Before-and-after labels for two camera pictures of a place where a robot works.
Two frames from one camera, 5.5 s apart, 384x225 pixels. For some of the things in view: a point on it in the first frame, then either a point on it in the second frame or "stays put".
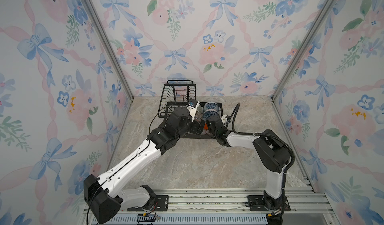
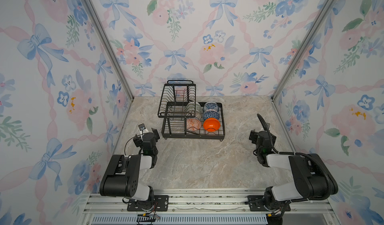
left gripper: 195,129 -> 137,141
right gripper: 209,119 -> 254,136
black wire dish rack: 181,94 stays put
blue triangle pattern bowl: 209,112 stays put
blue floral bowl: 211,106 stays put
